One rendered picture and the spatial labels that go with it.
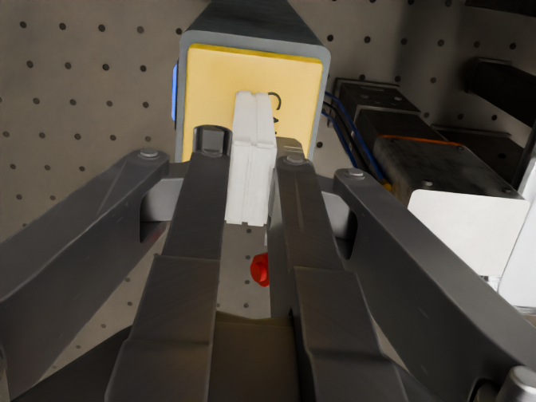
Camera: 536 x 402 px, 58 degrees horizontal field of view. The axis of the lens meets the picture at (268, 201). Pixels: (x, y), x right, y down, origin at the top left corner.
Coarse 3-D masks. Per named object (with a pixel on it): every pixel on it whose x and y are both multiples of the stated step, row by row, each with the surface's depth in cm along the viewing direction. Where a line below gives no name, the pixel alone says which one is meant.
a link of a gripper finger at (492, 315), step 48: (384, 192) 14; (336, 240) 15; (384, 240) 12; (432, 240) 12; (384, 288) 12; (432, 288) 10; (480, 288) 10; (432, 336) 10; (480, 336) 9; (528, 336) 9; (432, 384) 10; (480, 384) 9
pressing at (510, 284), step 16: (528, 144) 41; (528, 160) 41; (528, 176) 41; (528, 192) 42; (528, 224) 43; (528, 240) 44; (512, 256) 45; (528, 256) 45; (512, 272) 46; (528, 272) 46; (496, 288) 46; (512, 288) 47; (528, 288) 47; (512, 304) 47; (528, 304) 47
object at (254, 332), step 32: (224, 320) 8; (256, 320) 9; (288, 320) 9; (96, 352) 7; (224, 352) 8; (256, 352) 8; (288, 352) 8; (64, 384) 7; (96, 384) 7; (224, 384) 7; (256, 384) 7; (288, 384) 7; (416, 384) 8
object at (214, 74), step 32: (192, 64) 21; (224, 64) 21; (256, 64) 21; (288, 64) 21; (320, 64) 21; (192, 96) 22; (224, 96) 22; (288, 96) 22; (192, 128) 22; (288, 128) 22
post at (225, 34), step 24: (216, 0) 36; (240, 0) 39; (264, 0) 42; (192, 24) 24; (216, 24) 24; (240, 24) 25; (264, 24) 27; (288, 24) 28; (240, 48) 22; (264, 48) 22; (288, 48) 22; (312, 48) 22; (312, 144) 24
